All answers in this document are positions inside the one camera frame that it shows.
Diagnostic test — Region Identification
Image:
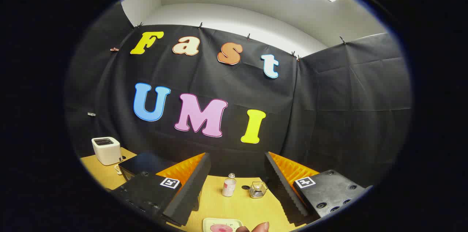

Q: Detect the clear bottle with red label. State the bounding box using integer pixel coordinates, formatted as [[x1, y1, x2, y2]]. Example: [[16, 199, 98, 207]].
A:
[[222, 173, 237, 197]]

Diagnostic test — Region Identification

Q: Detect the white toaster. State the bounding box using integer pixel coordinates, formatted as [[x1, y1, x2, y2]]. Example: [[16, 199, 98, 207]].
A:
[[91, 137, 123, 166]]

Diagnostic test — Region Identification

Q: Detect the small wire basket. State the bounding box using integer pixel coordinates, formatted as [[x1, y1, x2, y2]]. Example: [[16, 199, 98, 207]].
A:
[[249, 181, 268, 199]]

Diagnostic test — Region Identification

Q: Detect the black toaster oven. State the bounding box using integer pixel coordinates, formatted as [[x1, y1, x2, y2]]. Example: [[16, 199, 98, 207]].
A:
[[118, 153, 175, 182]]

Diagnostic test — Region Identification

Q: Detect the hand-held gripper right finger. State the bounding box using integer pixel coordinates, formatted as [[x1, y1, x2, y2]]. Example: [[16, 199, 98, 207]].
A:
[[264, 151, 368, 225]]

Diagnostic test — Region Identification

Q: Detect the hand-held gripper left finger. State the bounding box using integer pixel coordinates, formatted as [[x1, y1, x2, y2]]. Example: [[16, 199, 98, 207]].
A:
[[110, 152, 212, 227]]

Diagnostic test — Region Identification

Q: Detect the cream square plate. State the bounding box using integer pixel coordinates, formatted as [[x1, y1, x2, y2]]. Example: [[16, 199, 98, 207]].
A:
[[203, 218, 244, 232]]

